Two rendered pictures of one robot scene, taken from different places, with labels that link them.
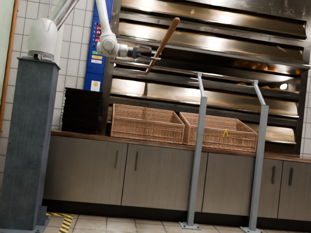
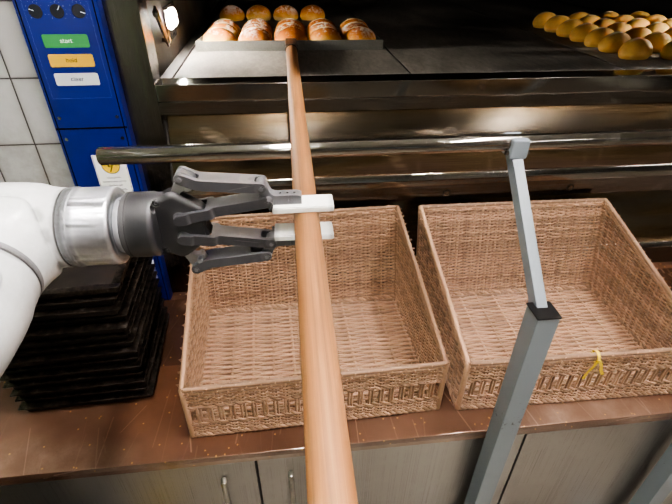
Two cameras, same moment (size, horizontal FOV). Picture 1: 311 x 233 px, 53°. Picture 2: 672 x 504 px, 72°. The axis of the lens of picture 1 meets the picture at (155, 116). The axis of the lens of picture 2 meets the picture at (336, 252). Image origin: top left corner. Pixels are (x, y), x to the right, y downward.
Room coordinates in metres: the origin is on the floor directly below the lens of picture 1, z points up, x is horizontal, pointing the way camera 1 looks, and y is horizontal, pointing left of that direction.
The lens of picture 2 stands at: (1.72, 0.00, 1.47)
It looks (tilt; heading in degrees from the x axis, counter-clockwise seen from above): 34 degrees down; 0
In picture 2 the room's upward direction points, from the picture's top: 1 degrees clockwise
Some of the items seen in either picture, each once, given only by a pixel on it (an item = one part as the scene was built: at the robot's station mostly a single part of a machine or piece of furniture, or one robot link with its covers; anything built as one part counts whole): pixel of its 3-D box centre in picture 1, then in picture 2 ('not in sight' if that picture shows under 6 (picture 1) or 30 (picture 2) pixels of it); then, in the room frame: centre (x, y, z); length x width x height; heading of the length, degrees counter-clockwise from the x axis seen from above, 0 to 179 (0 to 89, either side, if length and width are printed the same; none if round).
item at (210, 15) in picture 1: (216, 15); not in sight; (2.91, -0.46, 1.80); 1.79 x 0.11 x 0.19; 97
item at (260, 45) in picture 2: not in sight; (289, 34); (3.37, 0.17, 1.20); 0.55 x 0.36 x 0.03; 96
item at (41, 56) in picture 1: (40, 58); not in sight; (1.91, 0.74, 1.03); 0.22 x 0.18 x 0.06; 9
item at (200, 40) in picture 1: (214, 42); not in sight; (2.91, -0.46, 1.54); 1.79 x 0.11 x 0.19; 97
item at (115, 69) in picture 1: (208, 82); (525, 82); (2.94, -0.46, 1.16); 1.80 x 0.06 x 0.04; 97
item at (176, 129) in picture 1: (145, 122); (308, 305); (2.58, 0.08, 0.72); 0.56 x 0.49 x 0.28; 99
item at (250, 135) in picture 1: (214, 130); (540, 291); (2.65, -0.51, 0.72); 0.56 x 0.49 x 0.28; 96
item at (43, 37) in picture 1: (43, 36); not in sight; (1.94, 0.75, 1.17); 0.18 x 0.16 x 0.22; 27
